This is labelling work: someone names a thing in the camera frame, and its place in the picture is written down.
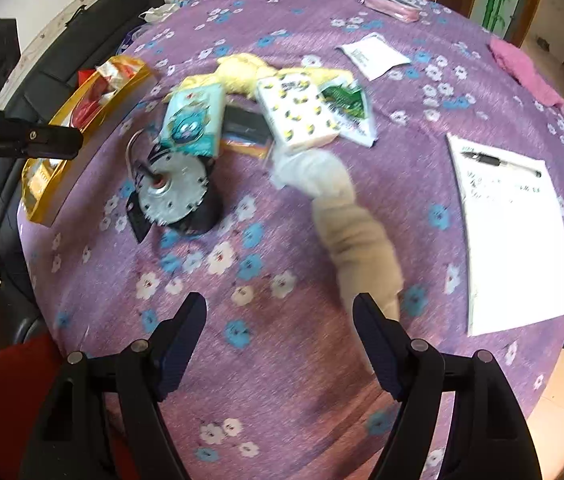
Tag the black pen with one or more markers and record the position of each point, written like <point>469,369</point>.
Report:
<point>498,162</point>

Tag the beige sock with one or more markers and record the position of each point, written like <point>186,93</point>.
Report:
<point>363,256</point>

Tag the pink cloth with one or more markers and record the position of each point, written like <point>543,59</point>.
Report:
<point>519,65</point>

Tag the teal tissue pack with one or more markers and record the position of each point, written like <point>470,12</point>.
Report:
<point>193,121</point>

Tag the pink pencil case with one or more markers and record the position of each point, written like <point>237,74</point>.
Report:
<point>400,10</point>

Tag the yellow towel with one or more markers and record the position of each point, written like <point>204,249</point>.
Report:
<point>239,73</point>

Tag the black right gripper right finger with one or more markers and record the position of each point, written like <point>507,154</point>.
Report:
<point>389,349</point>

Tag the white lemon-print tissue pack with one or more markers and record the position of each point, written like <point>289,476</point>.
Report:
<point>296,112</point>

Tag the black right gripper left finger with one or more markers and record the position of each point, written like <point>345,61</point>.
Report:
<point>173,343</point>

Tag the white paper sheet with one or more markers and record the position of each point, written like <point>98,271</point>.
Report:
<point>514,231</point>

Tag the red velvet pouch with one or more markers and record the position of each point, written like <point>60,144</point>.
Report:
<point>89,104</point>

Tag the person in red sweater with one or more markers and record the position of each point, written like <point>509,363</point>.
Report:
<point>50,425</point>

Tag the yellow shallow box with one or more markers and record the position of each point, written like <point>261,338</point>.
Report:
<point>46,182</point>

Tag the purple floral tablecloth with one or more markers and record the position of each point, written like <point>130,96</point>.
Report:
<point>276,388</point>

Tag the round metal disc gadget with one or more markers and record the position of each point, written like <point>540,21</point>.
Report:
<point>172,190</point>

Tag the black sofa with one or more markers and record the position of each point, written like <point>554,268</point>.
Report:
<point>88,37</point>

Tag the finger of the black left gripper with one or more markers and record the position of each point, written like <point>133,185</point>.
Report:
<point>27,140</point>

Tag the green white packet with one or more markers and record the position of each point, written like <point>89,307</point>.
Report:
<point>351,110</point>

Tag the white sachet packet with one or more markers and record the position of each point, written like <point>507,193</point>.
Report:
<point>373,56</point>

